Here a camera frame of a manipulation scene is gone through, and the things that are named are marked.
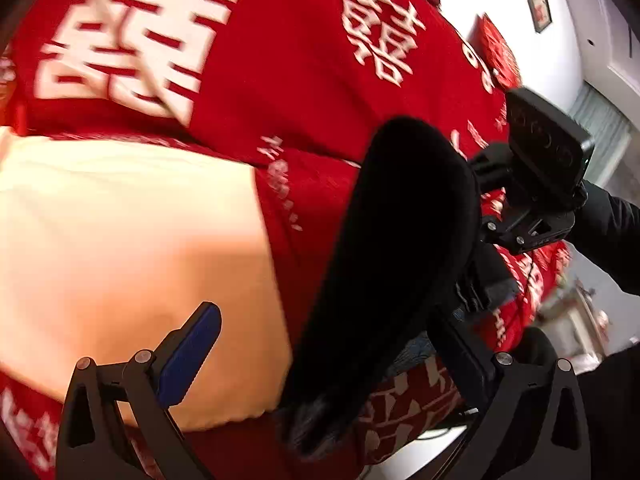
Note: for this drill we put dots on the red sofa cover white characters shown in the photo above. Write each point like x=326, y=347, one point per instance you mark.
x=159, y=153

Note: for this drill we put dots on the black sleeve right forearm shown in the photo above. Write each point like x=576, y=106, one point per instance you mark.
x=607, y=232

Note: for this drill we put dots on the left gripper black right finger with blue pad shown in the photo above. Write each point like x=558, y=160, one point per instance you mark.
x=531, y=422

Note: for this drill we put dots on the black pants patterned waistband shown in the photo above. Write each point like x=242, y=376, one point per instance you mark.
x=409, y=230

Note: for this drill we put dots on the framed wall picture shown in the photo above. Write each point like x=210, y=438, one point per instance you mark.
x=541, y=14

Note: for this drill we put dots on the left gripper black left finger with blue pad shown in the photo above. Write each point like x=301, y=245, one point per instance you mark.
x=93, y=443

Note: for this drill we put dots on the red round cushion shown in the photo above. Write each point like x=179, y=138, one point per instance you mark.
x=492, y=48

